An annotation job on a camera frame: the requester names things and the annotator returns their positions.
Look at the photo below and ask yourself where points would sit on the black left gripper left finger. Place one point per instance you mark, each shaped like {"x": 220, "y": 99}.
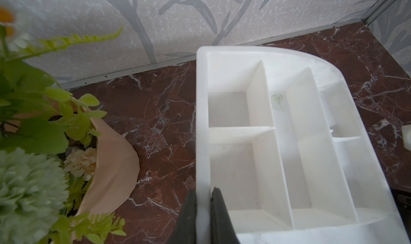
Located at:
{"x": 185, "y": 229}

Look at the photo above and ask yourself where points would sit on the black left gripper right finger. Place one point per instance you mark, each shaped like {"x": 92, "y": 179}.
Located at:
{"x": 222, "y": 231}

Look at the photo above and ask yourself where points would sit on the white plastic drawer organizer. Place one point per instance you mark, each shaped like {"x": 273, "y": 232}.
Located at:
{"x": 279, "y": 134}

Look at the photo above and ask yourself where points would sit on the beige faceted flower pot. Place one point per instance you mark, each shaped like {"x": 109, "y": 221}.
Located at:
{"x": 109, "y": 173}

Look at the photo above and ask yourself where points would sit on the artificial green white flowers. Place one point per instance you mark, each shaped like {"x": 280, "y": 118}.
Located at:
{"x": 26, "y": 89}

